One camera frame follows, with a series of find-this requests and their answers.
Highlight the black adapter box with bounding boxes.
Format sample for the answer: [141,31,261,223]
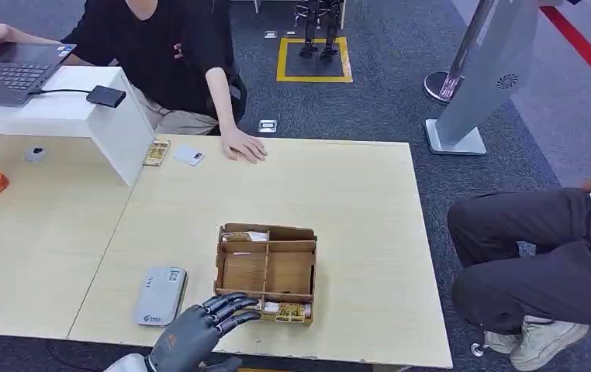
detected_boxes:
[85,84,127,109]

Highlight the chrome stanchion post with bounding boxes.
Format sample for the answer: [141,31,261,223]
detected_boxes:
[423,0,497,104]

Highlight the grey desk cable grommet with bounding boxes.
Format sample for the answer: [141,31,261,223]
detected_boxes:
[24,145,48,164]

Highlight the white desk riser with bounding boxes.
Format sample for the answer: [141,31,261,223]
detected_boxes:
[0,65,156,188]

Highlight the yellow floor tape square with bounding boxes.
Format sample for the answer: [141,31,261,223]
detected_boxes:
[275,36,354,84]

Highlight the white card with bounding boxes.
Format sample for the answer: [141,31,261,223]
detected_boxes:
[173,144,206,167]

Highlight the person's left hand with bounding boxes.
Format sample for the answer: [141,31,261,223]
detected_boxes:
[219,127,269,165]

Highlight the seated person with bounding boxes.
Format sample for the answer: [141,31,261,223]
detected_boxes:
[447,163,591,372]

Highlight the black cable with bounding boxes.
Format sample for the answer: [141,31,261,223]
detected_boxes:
[28,88,91,97]

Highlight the beige shoe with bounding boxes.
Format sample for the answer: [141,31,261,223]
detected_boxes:
[484,315,590,372]

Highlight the gold cards in box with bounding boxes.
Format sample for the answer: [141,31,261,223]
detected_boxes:
[259,301,312,325]

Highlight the dark grey laptop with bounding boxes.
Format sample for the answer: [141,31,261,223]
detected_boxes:
[0,42,77,107]

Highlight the grey kiosk stand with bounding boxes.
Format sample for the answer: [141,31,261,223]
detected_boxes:
[425,0,564,156]

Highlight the person at laptop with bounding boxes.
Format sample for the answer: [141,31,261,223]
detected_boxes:
[0,0,269,165]

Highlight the wooden card box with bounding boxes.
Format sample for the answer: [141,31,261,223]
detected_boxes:
[213,222,318,327]

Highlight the grey card reader device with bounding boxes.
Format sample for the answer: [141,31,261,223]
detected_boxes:
[135,266,189,328]

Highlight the black robot legs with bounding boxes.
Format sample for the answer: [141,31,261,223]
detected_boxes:
[293,0,343,60]

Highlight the white cards in box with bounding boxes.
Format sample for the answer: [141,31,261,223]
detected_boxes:
[222,231,270,243]

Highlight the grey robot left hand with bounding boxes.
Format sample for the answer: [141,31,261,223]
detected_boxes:
[147,291,263,372]

